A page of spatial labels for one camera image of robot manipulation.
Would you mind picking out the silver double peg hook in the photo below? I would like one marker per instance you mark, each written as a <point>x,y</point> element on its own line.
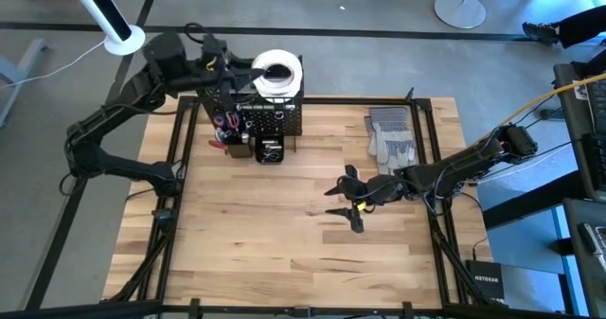
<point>280,115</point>

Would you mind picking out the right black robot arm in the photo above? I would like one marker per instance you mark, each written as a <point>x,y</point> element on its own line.
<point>464,163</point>

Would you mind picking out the silver ratchet wrench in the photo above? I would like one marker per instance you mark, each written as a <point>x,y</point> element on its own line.
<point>247,124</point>

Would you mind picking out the round grey stand base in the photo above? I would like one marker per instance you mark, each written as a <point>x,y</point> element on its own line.
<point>459,11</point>

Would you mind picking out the black metal table frame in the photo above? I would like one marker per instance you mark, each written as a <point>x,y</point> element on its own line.
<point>360,101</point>

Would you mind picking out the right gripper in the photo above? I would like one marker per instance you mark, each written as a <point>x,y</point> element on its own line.
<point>379,189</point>

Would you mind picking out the black Netgear box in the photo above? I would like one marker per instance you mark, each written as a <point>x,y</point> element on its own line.
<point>486,281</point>

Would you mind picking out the grey metal desk leg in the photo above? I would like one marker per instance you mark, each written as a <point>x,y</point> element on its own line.
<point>21,65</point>

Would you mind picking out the short black pegboard bin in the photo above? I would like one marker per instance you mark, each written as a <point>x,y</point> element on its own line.
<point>270,158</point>

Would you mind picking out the person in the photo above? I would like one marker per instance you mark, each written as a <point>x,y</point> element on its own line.
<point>577,25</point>

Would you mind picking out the black keyboard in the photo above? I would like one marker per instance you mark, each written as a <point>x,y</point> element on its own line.
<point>596,163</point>
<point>599,106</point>

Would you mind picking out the grey striped work glove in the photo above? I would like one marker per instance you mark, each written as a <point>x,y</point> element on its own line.
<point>393,136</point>
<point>367,136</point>

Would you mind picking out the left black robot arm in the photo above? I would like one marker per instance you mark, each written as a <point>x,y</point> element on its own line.
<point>118,111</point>

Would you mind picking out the black metal pegboard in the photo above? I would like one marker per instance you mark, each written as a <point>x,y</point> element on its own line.
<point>279,125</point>

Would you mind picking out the white masking tape roll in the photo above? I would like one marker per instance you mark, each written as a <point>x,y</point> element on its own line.
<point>291,68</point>

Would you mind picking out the black silver handset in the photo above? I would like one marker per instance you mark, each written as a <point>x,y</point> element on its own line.
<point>592,238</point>

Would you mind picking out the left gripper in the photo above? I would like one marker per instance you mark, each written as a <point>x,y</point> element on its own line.
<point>220,73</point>

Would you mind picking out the grey desk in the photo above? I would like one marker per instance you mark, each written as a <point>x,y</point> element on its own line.
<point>584,271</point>
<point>575,144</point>

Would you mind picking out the tall black pegboard bin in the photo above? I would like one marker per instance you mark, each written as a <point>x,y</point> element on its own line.
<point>239,149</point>

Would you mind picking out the black desk crossbar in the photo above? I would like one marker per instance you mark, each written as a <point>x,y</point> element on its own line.
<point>535,200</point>

